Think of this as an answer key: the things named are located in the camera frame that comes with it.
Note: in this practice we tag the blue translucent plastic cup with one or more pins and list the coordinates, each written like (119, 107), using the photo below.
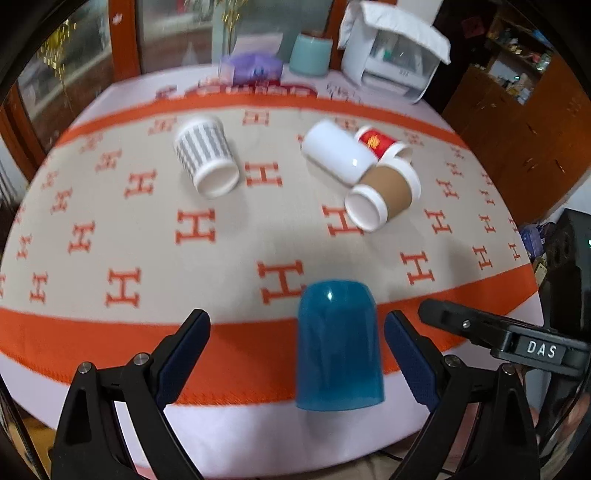
(339, 363)

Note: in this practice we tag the purple tissue pack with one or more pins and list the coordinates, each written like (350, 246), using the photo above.
(253, 58)

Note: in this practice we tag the orange H-pattern blanket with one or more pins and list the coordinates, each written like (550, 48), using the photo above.
(161, 230)

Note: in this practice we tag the wooden glass sliding door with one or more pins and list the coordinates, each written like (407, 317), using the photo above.
(82, 47)

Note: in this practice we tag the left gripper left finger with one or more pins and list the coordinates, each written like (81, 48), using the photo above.
(89, 442)

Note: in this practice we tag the brown sleeved paper cup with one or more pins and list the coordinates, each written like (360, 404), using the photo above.
(385, 191)

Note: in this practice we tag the red paper cup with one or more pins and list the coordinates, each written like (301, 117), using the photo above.
(382, 144)

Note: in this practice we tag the white desktop storage box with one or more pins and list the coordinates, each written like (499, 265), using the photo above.
(387, 61)

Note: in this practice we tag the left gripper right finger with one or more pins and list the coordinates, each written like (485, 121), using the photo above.
(487, 408)

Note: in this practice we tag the teal cylindrical canister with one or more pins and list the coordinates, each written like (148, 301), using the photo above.
(311, 55)

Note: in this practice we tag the plain white cup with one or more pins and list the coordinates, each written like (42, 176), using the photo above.
(337, 152)

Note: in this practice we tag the grey checked paper cup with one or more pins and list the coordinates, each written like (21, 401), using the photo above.
(203, 151)

